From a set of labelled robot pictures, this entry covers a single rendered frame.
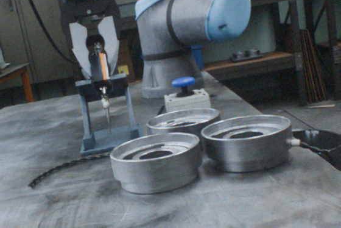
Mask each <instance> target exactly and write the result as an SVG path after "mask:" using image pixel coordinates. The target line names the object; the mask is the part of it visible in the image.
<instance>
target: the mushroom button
mask: <svg viewBox="0 0 341 228"><path fill-rule="evenodd" d="M194 84H195V79H194V78H193V77H182V78H178V79H175V80H173V81H172V86H173V87H181V93H182V94H186V93H189V91H188V86H189V85H194Z"/></svg>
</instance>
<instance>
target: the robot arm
mask: <svg viewBox="0 0 341 228"><path fill-rule="evenodd" d="M62 1H63V2H64V4H60V5H59V6H60V24H61V28H62V31H63V34H64V36H65V37H66V38H67V40H68V43H69V45H70V47H71V48H72V51H73V53H74V54H75V55H76V57H77V60H78V61H79V63H80V65H81V66H82V68H83V69H84V70H85V71H86V72H87V73H88V74H89V76H90V77H93V72H92V68H91V67H92V66H91V63H90V59H89V54H90V51H89V49H88V47H87V45H86V40H87V38H88V29H87V27H85V26H83V25H81V24H80V23H79V21H81V20H83V19H84V17H88V16H92V15H97V16H98V17H102V15H104V14H105V15H104V18H103V20H102V21H101V22H100V23H99V25H98V27H97V28H98V30H99V34H101V36H102V37H103V38H104V42H105V45H104V50H105V52H106V53H107V65H108V68H109V70H110V73H111V70H112V68H113V64H114V63H117V61H118V52H119V38H120V31H121V13H120V10H119V6H118V4H117V3H116V2H115V0H62ZM135 9H136V22H137V23H138V30H139V37H140V42H141V49H142V53H143V56H144V74H143V80H142V85H141V92H142V95H143V97H144V98H149V99H155V98H164V95H167V94H175V93H181V87H173V86H172V81H173V80H175V79H178V78H182V77H193V78H194V79H195V84H194V85H189V86H188V91H190V90H198V89H202V88H204V87H205V82H204V78H203V76H202V73H201V72H200V70H199V68H198V66H197V64H196V62H195V60H194V56H193V54H192V50H191V46H193V45H204V44H211V43H215V44H219V43H223V42H225V41H229V40H234V39H236V38H238V37H239V36H241V34H242V32H244V30H245V29H246V27H247V25H248V21H249V19H250V9H251V5H250V0H139V1H138V2H137V3H136V7H135ZM77 20H79V21H77Z"/></svg>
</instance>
